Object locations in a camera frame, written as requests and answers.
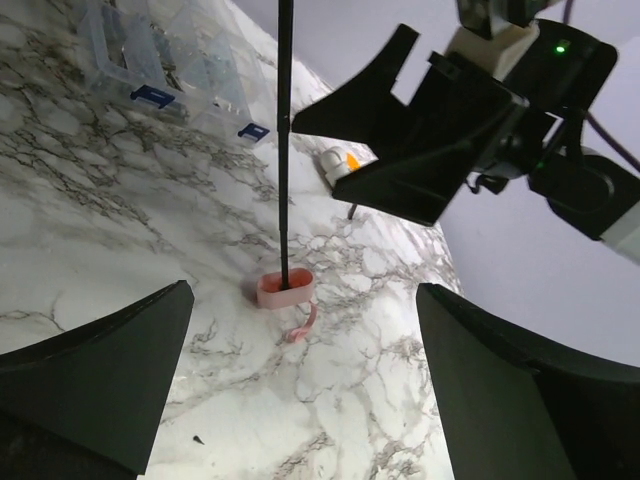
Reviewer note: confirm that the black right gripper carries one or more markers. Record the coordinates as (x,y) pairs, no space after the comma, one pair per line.
(527,125)

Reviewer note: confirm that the clear plastic organizer box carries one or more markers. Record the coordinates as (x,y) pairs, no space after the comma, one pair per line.
(182,62)

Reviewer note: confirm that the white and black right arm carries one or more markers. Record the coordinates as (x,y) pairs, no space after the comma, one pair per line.
(610,218)

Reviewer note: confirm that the pink folding umbrella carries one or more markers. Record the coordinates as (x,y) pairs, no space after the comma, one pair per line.
(290,286)

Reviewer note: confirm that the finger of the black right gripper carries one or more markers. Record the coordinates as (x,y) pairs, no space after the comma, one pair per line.
(364,109)

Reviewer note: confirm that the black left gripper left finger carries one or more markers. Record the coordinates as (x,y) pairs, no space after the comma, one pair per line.
(89,401)

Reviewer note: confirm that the white orange small device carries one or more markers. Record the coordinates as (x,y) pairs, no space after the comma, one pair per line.
(337,162)

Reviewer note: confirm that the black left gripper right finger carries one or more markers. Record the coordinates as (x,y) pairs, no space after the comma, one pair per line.
(517,405)

